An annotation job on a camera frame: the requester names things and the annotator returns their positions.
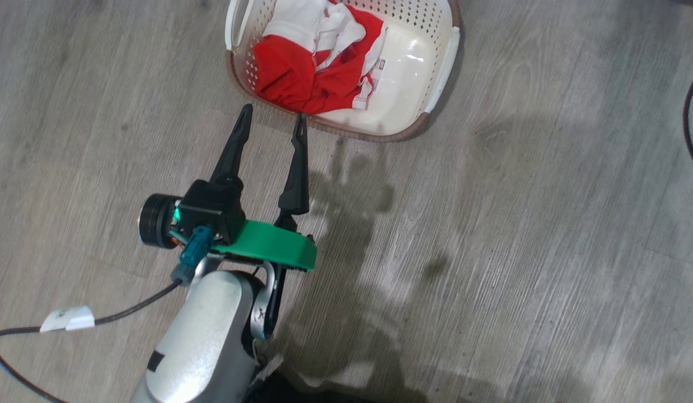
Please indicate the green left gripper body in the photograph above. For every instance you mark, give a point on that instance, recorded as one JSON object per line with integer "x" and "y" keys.
{"x": 268, "y": 246}

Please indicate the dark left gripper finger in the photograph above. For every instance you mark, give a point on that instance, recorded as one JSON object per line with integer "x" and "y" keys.
{"x": 234, "y": 145}
{"x": 297, "y": 179}

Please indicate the red and white garment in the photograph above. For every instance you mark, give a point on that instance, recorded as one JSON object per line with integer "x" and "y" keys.
{"x": 290, "y": 73}

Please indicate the cream perforated laundry basket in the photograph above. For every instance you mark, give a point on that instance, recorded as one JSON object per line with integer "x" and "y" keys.
{"x": 408, "y": 73}

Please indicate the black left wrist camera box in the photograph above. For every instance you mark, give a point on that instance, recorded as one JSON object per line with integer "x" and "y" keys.
{"x": 212, "y": 207}

